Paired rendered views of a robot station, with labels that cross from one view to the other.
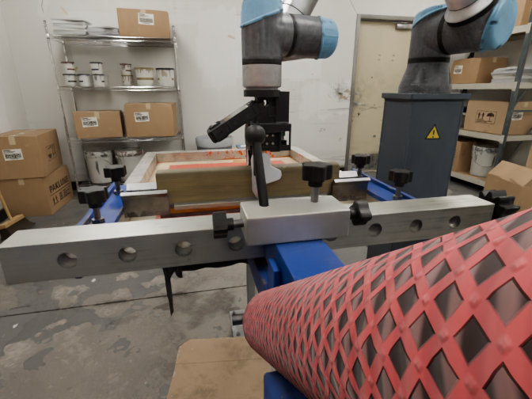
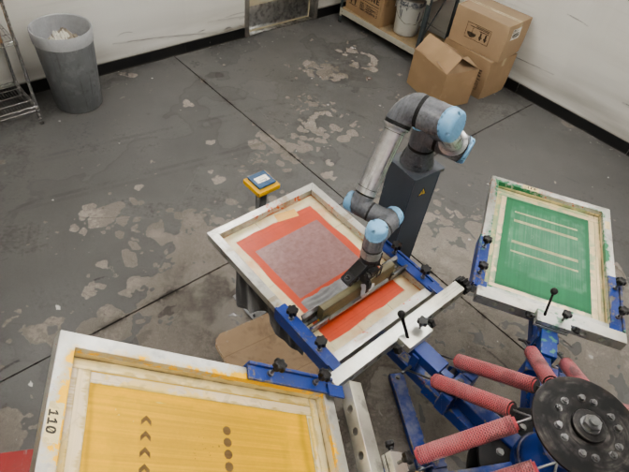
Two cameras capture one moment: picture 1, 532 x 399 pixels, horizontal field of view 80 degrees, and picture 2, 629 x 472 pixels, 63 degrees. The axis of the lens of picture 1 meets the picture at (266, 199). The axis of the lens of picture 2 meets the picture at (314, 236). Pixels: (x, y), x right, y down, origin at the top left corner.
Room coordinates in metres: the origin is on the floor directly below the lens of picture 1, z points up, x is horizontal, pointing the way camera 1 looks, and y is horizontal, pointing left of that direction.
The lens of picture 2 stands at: (-0.28, 0.88, 2.57)
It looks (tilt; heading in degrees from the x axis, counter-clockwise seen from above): 46 degrees down; 326
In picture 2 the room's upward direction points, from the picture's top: 8 degrees clockwise
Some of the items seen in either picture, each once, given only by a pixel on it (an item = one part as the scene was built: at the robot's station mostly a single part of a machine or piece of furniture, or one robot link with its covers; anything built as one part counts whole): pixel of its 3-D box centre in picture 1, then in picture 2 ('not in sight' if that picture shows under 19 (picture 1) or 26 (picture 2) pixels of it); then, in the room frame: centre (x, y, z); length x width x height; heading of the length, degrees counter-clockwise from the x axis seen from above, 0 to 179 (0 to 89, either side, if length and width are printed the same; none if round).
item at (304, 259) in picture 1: (306, 272); (423, 353); (0.31, -0.05, 1.02); 0.17 x 0.06 x 0.05; 12
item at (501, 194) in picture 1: (485, 212); (460, 287); (0.50, -0.37, 1.02); 0.07 x 0.06 x 0.07; 12
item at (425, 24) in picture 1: (434, 33); (427, 131); (1.05, -0.49, 1.37); 0.13 x 0.12 x 0.14; 27
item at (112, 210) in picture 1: (112, 219); (304, 337); (0.57, 0.30, 0.98); 0.30 x 0.05 x 0.07; 12
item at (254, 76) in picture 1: (261, 78); (370, 251); (0.66, 0.01, 1.23); 0.08 x 0.08 x 0.05
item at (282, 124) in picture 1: (265, 121); (368, 265); (0.65, 0.00, 1.15); 0.09 x 0.08 x 0.12; 103
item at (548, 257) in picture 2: not in sight; (553, 257); (0.44, -0.82, 1.05); 1.08 x 0.61 x 0.23; 132
